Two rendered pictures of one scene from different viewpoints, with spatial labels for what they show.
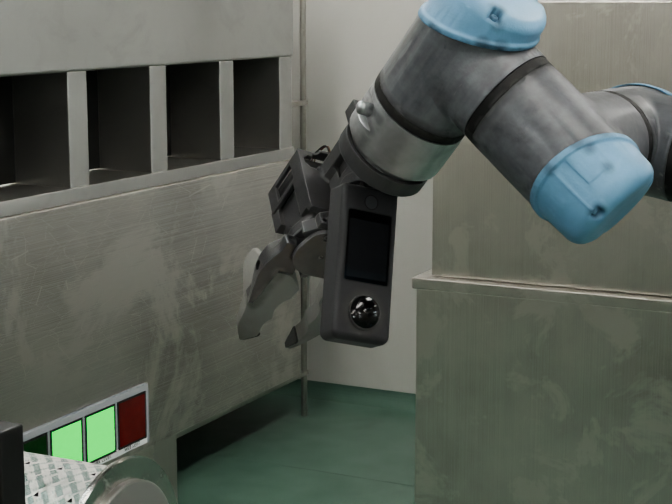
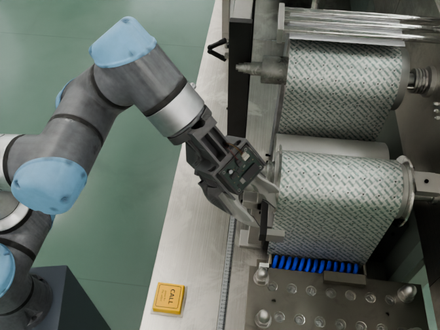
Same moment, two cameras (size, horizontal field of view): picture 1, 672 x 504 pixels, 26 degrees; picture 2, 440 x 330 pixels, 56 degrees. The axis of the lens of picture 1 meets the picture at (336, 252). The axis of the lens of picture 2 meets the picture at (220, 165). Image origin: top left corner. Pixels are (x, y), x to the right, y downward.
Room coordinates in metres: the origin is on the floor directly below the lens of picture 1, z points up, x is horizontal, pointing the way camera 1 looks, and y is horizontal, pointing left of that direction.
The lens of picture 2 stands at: (1.45, -0.13, 1.96)
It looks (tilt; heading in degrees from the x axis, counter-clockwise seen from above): 52 degrees down; 160
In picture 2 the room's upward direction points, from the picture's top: straight up
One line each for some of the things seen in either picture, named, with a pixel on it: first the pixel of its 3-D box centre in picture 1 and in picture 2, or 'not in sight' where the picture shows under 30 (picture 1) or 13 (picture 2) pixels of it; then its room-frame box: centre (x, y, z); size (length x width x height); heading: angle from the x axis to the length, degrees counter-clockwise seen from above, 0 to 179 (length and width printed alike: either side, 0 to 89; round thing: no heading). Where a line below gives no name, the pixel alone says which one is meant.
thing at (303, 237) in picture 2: not in sight; (322, 241); (1.11, 0.24, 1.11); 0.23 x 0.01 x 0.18; 64
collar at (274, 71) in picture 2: not in sight; (274, 70); (0.77, 0.25, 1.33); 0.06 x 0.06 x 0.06; 64
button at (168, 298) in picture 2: not in sight; (169, 298); (1.04, -0.12, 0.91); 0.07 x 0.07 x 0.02; 64
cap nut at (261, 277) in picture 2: not in sight; (261, 274); (1.12, 0.09, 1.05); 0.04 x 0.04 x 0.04
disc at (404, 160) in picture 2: not in sight; (399, 190); (1.12, 0.38, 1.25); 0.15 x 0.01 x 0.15; 154
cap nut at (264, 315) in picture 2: not in sight; (264, 316); (1.21, 0.06, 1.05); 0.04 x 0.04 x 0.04
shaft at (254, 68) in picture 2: not in sight; (248, 68); (0.74, 0.19, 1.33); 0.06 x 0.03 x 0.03; 64
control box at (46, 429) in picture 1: (81, 441); not in sight; (1.50, 0.27, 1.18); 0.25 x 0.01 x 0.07; 154
